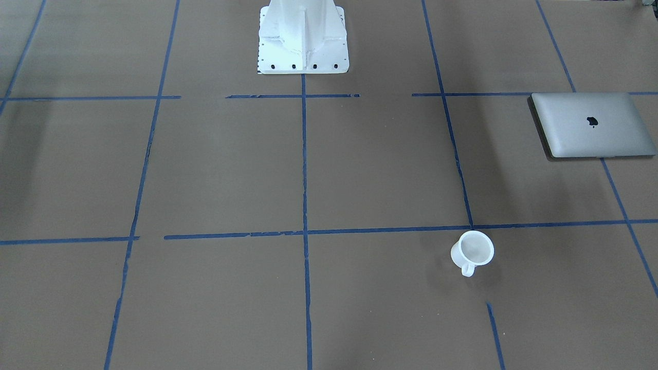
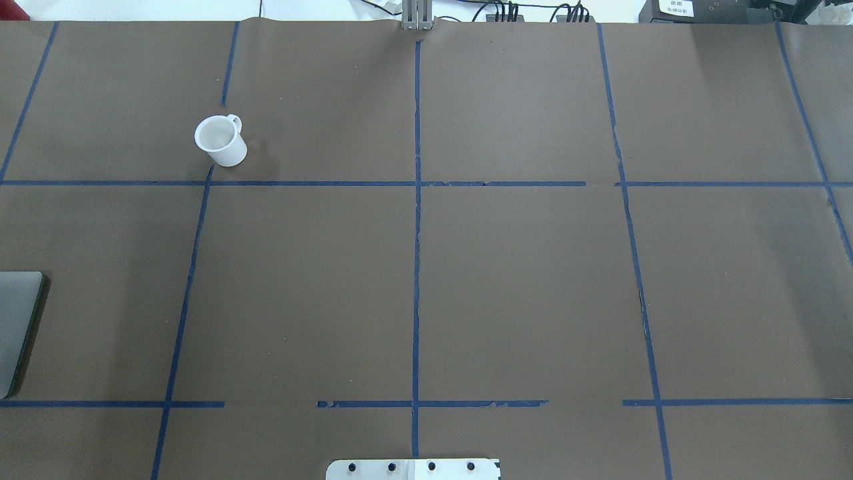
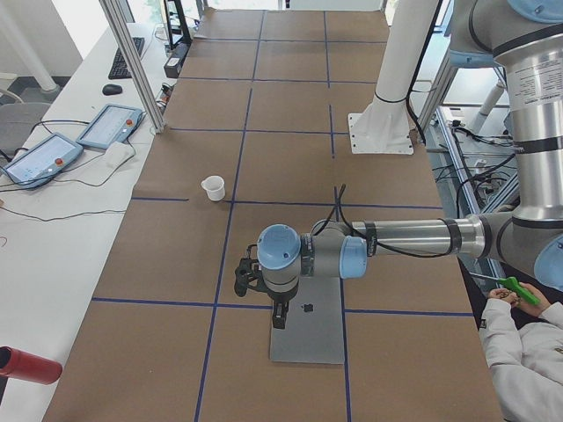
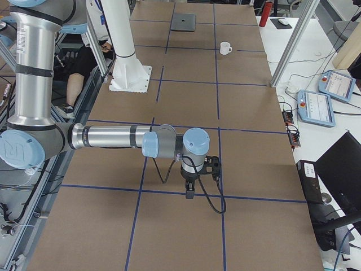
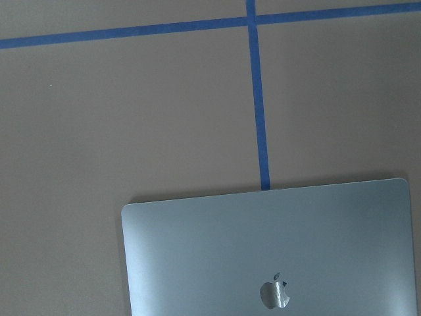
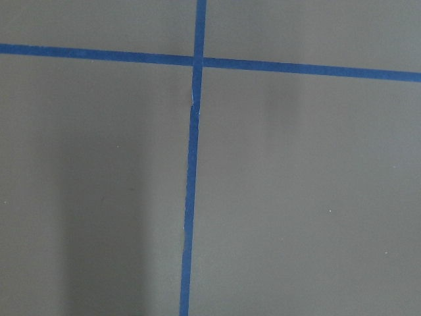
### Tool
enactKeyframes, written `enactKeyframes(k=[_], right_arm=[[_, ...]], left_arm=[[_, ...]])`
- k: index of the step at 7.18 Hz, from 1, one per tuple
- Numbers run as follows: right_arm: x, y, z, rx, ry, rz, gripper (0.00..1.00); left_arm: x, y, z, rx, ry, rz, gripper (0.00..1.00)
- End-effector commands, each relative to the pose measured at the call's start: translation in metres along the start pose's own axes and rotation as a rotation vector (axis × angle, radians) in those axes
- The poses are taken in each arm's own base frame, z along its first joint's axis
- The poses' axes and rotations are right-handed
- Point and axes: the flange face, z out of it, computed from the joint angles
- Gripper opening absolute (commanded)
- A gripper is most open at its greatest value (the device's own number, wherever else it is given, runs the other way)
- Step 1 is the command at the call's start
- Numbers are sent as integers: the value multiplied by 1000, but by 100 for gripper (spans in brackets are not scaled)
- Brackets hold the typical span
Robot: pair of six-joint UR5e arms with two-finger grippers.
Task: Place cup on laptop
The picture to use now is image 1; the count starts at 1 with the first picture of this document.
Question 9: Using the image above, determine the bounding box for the white plastic cup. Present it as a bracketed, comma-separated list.
[450, 230, 495, 278]

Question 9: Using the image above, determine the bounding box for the silver closed laptop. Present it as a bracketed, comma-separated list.
[531, 92, 656, 159]

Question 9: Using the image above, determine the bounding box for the brown paper table cover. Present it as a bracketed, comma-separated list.
[2, 1, 656, 369]

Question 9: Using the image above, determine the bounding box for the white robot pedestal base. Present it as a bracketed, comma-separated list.
[257, 1, 350, 75]

